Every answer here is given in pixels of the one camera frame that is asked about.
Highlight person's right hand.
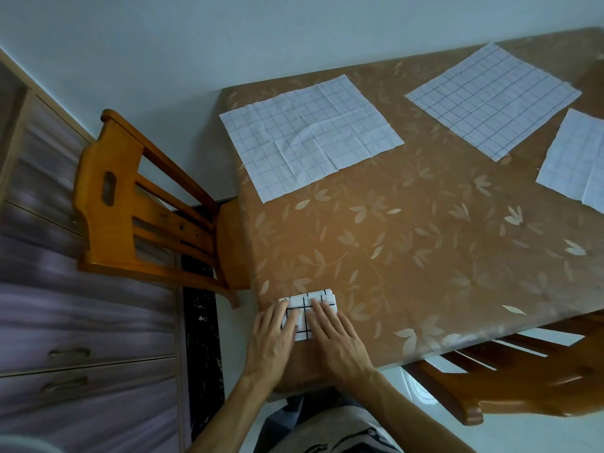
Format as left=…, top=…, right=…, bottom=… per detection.
left=305, top=299, right=378, bottom=390

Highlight person's left hand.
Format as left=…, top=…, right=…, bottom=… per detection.
left=243, top=299, right=301, bottom=388

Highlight grid cloth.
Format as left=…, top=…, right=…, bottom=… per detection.
left=405, top=42, right=582, bottom=162
left=535, top=108, right=604, bottom=209
left=219, top=74, right=405, bottom=204
left=278, top=288, right=338, bottom=343

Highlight person's right forearm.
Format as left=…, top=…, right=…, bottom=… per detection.
left=351, top=367, right=478, bottom=453

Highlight person's left forearm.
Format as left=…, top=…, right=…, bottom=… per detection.
left=188, top=372, right=279, bottom=453

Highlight blue grey trousers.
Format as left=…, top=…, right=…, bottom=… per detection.
left=254, top=393, right=340, bottom=453

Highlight light grey printed shirt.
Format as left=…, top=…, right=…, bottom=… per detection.
left=292, top=405, right=402, bottom=453

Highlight brown floral table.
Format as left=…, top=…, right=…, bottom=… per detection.
left=221, top=26, right=604, bottom=392

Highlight wooden shelf cabinet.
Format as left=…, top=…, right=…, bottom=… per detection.
left=0, top=47, right=189, bottom=453

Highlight orange wooden chair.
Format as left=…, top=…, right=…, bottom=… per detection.
left=405, top=313, right=604, bottom=426
left=71, top=109, right=251, bottom=310

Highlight brass cabinet handle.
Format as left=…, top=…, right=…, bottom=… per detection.
left=41, top=376, right=89, bottom=393
left=48, top=347, right=91, bottom=360

